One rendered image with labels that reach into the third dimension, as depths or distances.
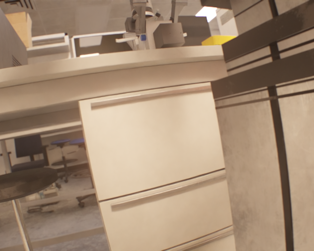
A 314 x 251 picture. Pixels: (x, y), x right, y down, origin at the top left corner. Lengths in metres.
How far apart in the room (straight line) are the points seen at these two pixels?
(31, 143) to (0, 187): 2.99
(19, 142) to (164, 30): 3.38
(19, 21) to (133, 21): 2.34
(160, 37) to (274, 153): 0.50
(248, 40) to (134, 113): 0.41
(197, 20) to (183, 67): 2.57
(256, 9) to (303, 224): 0.21
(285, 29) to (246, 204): 0.18
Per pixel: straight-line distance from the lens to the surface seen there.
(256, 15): 0.27
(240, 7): 0.29
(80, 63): 0.57
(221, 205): 0.74
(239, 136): 0.26
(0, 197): 0.81
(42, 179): 0.84
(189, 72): 0.68
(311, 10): 0.22
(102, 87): 0.61
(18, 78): 0.58
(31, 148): 3.78
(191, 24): 3.17
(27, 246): 1.03
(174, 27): 0.67
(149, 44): 0.70
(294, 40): 0.23
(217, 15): 1.84
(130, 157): 0.61
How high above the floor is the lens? 0.73
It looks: 1 degrees down
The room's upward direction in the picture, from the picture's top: 10 degrees counter-clockwise
